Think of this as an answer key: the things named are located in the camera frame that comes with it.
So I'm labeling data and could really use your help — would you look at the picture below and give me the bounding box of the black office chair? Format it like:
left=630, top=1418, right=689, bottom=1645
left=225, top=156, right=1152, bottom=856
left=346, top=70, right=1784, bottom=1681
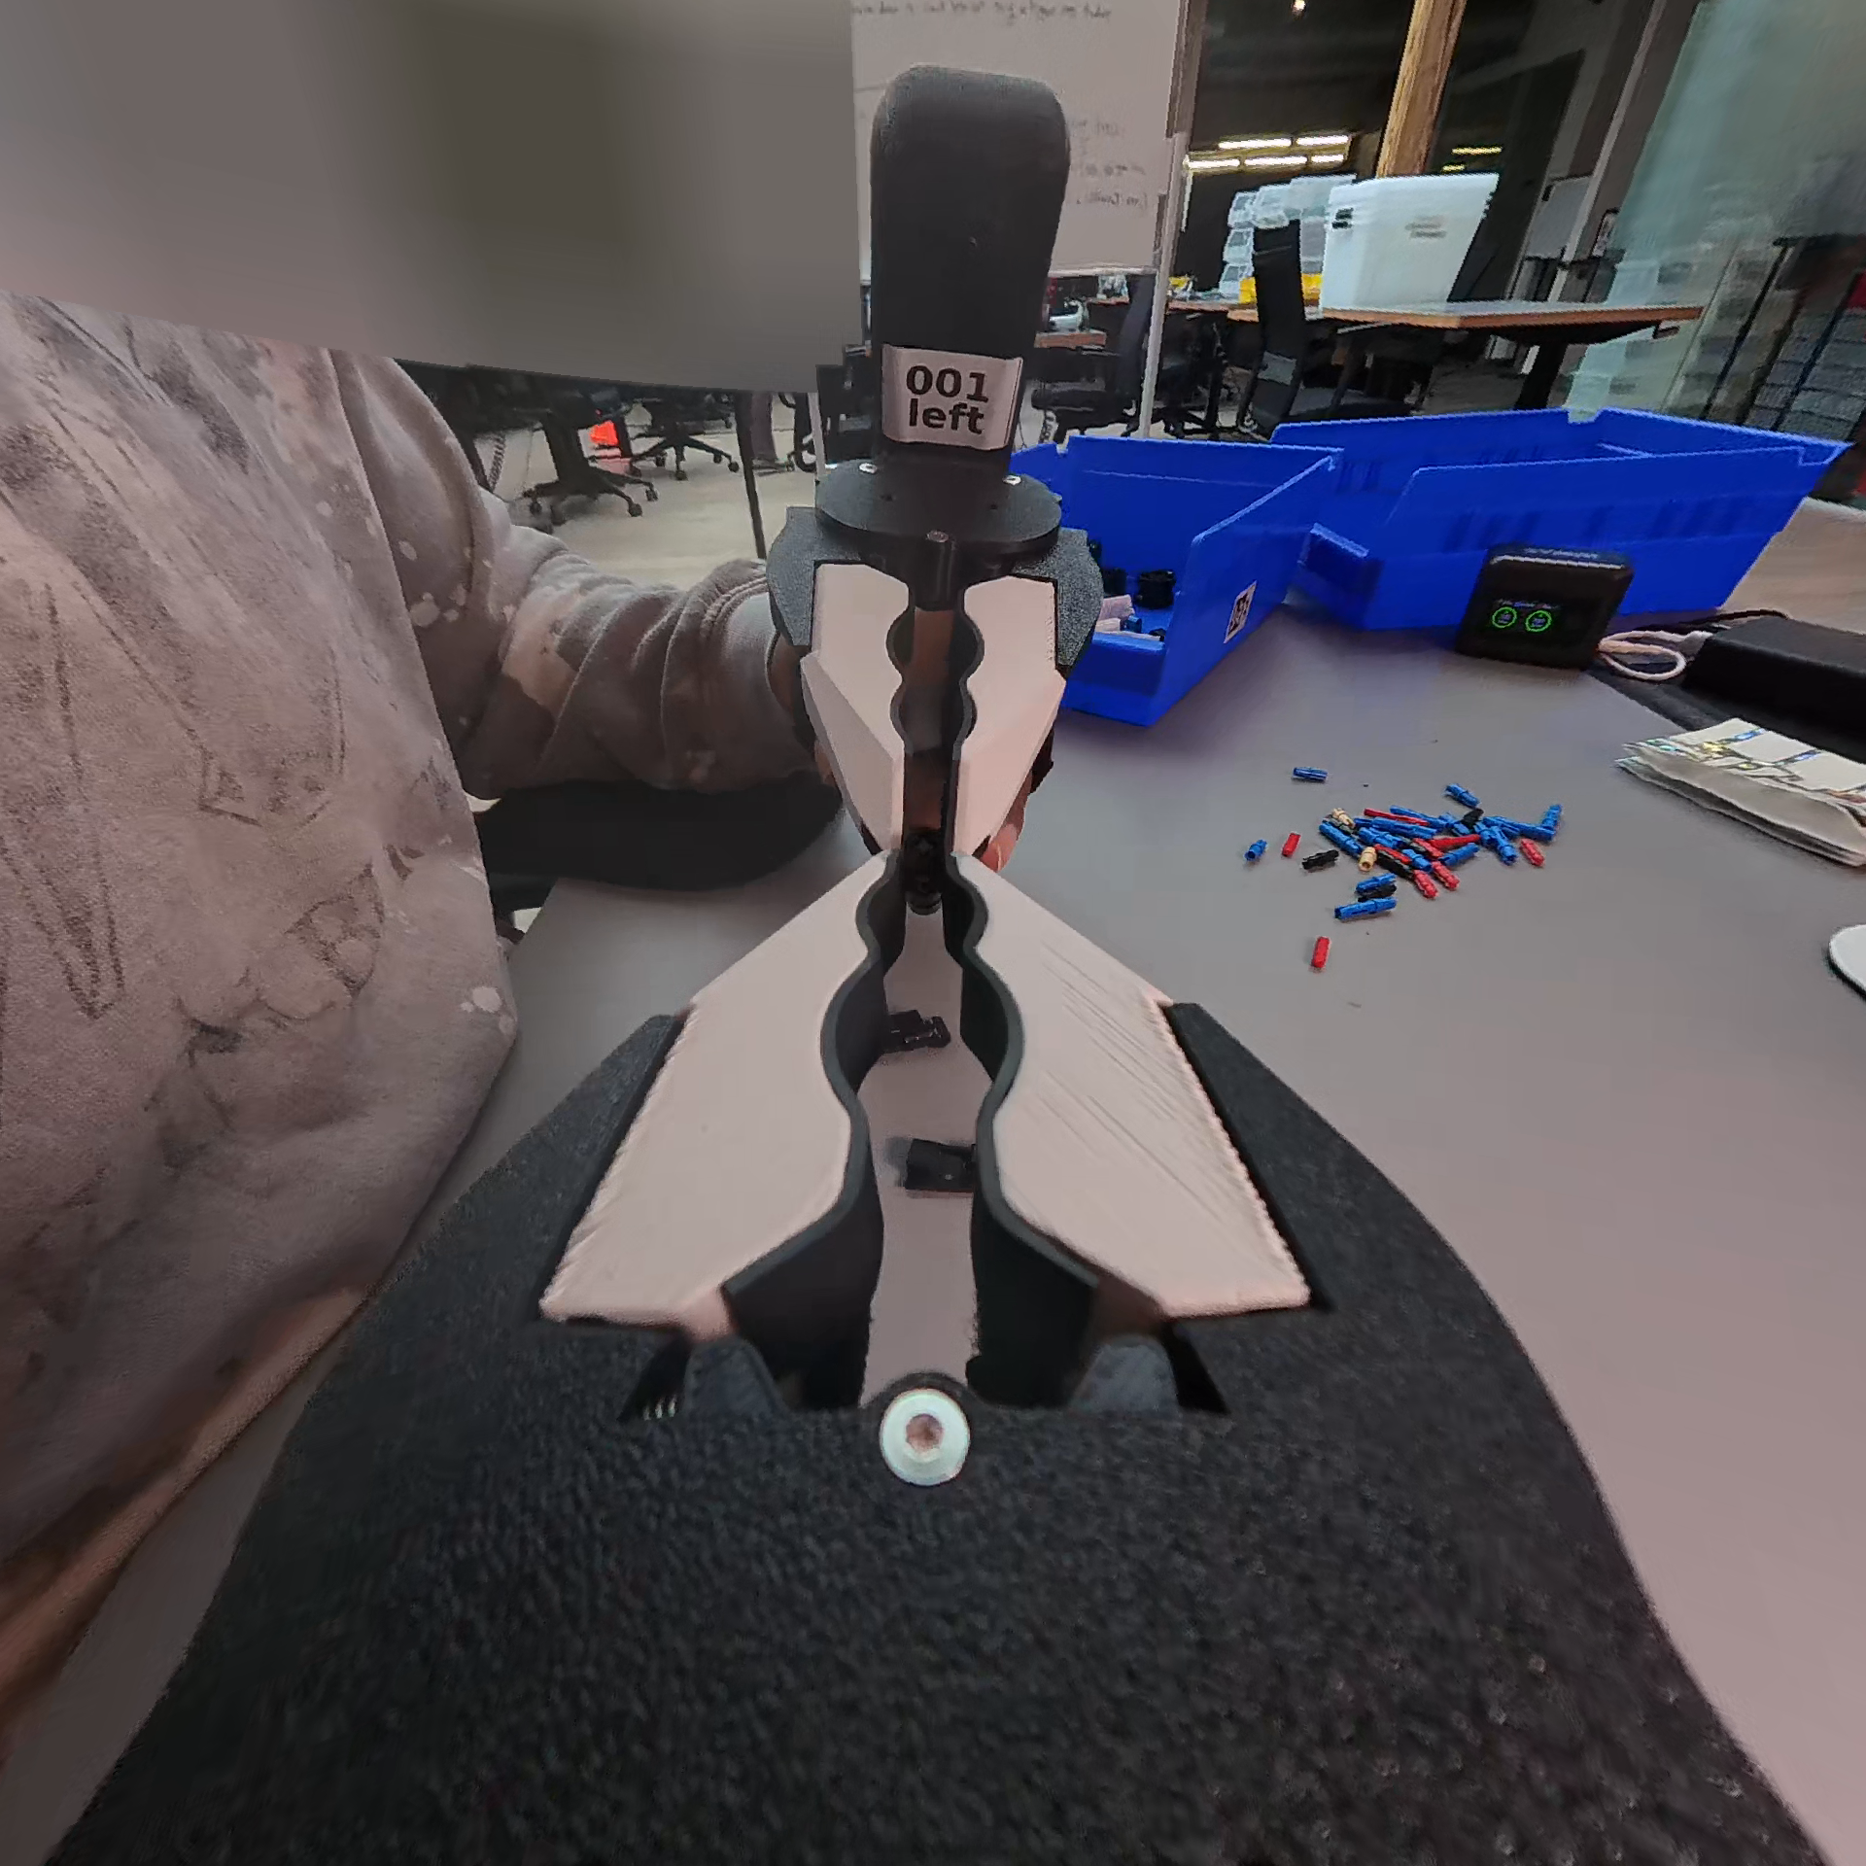
left=627, top=391, right=745, bottom=484
left=1027, top=277, right=1168, bottom=440
left=1243, top=218, right=1409, bottom=440
left=518, top=386, right=657, bottom=531

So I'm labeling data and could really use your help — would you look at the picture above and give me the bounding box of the pile of coloured brick pins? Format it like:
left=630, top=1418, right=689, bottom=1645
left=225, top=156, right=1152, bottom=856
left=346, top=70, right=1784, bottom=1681
left=1243, top=765, right=1566, bottom=975

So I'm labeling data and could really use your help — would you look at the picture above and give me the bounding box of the grey desk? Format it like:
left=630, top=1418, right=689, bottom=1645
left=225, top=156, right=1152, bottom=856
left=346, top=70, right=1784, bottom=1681
left=0, top=497, right=1866, bottom=1866

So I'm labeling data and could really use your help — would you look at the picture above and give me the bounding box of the long blue plastic bin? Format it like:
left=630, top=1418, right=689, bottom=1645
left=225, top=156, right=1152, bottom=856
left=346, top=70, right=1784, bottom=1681
left=1268, top=406, right=1850, bottom=632

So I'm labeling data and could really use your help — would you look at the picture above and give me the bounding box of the person's left forearm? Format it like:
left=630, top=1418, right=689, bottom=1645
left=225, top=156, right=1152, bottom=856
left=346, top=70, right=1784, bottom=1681
left=438, top=511, right=818, bottom=804

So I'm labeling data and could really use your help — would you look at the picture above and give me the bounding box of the person's left hand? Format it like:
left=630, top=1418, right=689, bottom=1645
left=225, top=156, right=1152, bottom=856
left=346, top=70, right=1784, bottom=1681
left=980, top=743, right=1057, bottom=873

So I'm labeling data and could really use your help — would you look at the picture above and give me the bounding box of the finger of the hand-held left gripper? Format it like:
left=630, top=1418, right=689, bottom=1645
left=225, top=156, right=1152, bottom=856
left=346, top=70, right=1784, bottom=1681
left=798, top=557, right=918, bottom=857
left=939, top=581, right=1070, bottom=872

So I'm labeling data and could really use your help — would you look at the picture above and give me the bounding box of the white storage box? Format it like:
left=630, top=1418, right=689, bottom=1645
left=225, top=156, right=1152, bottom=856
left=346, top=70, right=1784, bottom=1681
left=1320, top=172, right=1504, bottom=311

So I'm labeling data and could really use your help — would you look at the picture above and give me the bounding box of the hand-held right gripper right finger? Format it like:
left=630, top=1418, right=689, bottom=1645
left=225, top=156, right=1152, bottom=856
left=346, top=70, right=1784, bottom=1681
left=948, top=856, right=1316, bottom=1336

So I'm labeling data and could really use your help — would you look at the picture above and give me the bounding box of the black device with green screen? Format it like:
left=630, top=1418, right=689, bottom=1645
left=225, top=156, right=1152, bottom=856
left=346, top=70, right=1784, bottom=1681
left=1454, top=545, right=1638, bottom=673

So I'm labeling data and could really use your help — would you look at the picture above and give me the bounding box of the whiteboard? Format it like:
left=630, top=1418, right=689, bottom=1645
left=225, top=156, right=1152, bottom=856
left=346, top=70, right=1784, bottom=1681
left=852, top=0, right=1195, bottom=277

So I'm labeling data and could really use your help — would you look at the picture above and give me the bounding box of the drawer cabinet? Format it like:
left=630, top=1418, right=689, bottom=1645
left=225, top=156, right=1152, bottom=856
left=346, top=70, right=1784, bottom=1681
left=1736, top=234, right=1866, bottom=454

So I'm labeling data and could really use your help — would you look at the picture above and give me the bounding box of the stack of clear storage boxes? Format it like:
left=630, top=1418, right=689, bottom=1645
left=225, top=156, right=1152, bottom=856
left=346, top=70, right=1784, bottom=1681
left=1221, top=182, right=1332, bottom=311

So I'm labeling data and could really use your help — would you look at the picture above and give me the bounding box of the wooden top work table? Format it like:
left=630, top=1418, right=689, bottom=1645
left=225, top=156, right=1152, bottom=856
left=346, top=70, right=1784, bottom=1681
left=1166, top=295, right=1707, bottom=416

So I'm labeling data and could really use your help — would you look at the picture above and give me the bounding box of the folded instruction booklet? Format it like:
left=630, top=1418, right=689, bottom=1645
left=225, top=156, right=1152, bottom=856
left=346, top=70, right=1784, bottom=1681
left=1616, top=715, right=1866, bottom=872

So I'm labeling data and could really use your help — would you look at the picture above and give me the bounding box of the blue bin with divider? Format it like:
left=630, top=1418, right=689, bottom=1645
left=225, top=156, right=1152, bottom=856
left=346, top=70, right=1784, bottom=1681
left=1009, top=431, right=1346, bottom=729

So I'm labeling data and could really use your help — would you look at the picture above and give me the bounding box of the wooden pillar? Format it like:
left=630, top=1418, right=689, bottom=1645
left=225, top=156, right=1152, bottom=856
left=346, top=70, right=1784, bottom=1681
left=1375, top=0, right=1471, bottom=181

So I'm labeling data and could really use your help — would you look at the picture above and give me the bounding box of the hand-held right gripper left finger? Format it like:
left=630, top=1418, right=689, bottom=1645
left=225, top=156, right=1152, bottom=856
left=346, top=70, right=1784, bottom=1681
left=539, top=852, right=913, bottom=1341

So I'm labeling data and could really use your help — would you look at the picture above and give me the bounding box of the black power bank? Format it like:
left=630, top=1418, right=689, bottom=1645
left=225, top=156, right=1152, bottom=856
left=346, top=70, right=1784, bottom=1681
left=1677, top=613, right=1866, bottom=734

